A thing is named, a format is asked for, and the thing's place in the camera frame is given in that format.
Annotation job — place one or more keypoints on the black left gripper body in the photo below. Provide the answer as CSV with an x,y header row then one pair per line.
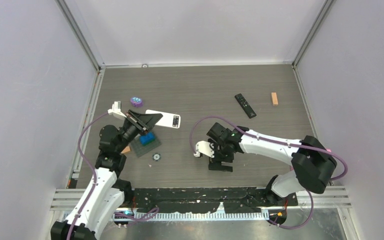
x,y
134,126

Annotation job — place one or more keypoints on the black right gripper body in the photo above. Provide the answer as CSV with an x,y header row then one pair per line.
x,y
221,154

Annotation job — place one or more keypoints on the white remote control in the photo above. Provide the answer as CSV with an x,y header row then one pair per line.
x,y
168,120

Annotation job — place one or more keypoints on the black remote control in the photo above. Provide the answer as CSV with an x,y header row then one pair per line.
x,y
245,106

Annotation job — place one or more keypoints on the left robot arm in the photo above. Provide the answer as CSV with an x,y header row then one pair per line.
x,y
105,191

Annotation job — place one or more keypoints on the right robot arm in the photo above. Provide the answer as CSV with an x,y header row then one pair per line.
x,y
312,166

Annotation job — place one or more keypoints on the blue building brick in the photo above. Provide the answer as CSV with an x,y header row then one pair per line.
x,y
147,139

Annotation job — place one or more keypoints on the purple monster toy block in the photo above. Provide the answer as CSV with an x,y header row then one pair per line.
x,y
136,102

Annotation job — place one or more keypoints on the grey building baseplate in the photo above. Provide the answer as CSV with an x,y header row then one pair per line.
x,y
140,150

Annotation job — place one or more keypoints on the orange wooden block near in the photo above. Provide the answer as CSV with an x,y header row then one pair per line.
x,y
126,150

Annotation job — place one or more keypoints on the orange wooden block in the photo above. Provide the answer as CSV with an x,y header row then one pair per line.
x,y
274,99
126,150

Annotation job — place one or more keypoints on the blue poker chip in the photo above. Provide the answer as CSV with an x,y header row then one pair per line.
x,y
156,157

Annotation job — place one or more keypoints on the orange wooden block far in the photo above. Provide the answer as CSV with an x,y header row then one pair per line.
x,y
274,99

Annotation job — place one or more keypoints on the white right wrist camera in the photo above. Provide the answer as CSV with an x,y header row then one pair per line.
x,y
204,148

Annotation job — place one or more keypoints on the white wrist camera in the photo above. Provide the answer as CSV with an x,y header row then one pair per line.
x,y
204,148
116,110

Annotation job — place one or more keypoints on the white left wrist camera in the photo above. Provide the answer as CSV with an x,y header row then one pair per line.
x,y
116,110

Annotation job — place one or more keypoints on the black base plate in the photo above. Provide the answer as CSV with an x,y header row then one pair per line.
x,y
207,199

